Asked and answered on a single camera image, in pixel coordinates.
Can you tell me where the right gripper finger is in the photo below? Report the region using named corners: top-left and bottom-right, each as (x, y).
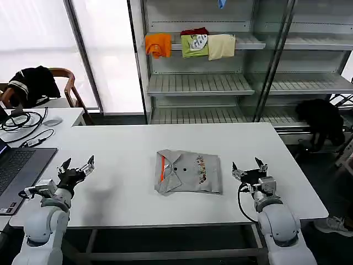
top-left (231, 161), bottom-right (247, 182)
top-left (254, 157), bottom-right (269, 174)

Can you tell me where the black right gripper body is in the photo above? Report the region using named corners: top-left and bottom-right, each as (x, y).
top-left (239, 168), bottom-right (269, 185)

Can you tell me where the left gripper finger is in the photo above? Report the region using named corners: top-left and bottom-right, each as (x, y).
top-left (56, 157), bottom-right (72, 174)
top-left (78, 155), bottom-right (96, 177)

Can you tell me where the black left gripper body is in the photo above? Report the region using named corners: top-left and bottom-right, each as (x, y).
top-left (56, 167), bottom-right (87, 192)

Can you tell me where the grey printed shirt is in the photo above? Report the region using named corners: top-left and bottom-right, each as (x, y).
top-left (153, 149), bottom-right (223, 197)

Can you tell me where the small grey adapter dongle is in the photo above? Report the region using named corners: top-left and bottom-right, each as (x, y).
top-left (21, 139), bottom-right (45, 147)

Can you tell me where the dark grey laptop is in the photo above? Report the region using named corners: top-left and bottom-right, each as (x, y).
top-left (0, 137), bottom-right (58, 215)

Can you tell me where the grey computer mouse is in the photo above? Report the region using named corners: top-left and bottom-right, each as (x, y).
top-left (44, 117), bottom-right (63, 127)

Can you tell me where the wooden chair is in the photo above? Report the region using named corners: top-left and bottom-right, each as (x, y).
top-left (1, 67), bottom-right (88, 116)

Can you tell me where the black jacket with white stripe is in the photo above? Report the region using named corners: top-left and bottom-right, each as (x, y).
top-left (6, 65), bottom-right (61, 109)

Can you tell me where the empty grey shelf rack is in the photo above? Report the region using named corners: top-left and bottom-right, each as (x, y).
top-left (242, 0), bottom-right (353, 136)

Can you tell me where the white sneaker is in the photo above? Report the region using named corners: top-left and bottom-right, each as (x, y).
top-left (314, 215), bottom-right (353, 237)

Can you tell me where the grey shelf rack with clothes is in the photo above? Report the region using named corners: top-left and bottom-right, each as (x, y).
top-left (128, 0), bottom-right (267, 125)

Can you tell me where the thin black cable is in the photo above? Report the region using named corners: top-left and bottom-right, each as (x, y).
top-left (0, 128), bottom-right (55, 149)

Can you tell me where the coiled black cable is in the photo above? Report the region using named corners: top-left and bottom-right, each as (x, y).
top-left (0, 107), bottom-right (49, 131)

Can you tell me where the metal table frame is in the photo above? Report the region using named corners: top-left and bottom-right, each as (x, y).
top-left (82, 220), bottom-right (304, 262)

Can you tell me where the grey window frame post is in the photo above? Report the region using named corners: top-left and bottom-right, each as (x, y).
top-left (63, 0), bottom-right (105, 115)

